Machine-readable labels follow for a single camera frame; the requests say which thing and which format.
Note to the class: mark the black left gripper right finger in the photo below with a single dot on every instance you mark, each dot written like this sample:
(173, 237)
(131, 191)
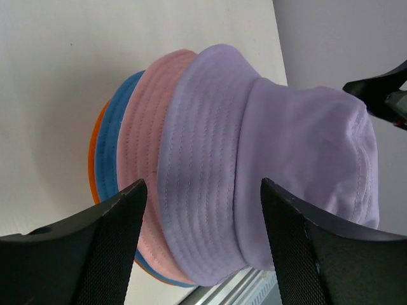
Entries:
(320, 258)

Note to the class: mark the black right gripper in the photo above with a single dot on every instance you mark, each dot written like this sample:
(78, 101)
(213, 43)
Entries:
(382, 95)

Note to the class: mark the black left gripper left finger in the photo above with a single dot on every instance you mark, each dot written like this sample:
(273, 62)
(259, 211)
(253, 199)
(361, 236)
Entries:
(86, 258)

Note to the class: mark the orange bucket hat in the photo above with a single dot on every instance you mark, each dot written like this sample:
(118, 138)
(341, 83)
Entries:
(93, 188)

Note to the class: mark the blue bucket hat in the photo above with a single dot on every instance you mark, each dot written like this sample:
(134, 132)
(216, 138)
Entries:
(106, 147)

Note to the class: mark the pink bucket hat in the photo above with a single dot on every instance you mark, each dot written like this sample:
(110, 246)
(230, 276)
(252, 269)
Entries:
(138, 153)

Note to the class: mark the lavender bucket hat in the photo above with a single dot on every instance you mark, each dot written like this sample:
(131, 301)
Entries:
(226, 129)

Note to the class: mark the slotted grey cable duct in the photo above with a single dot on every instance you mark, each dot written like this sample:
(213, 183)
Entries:
(258, 289)

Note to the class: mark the aluminium mounting rail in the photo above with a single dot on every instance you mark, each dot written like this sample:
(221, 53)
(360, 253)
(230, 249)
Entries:
(224, 293)

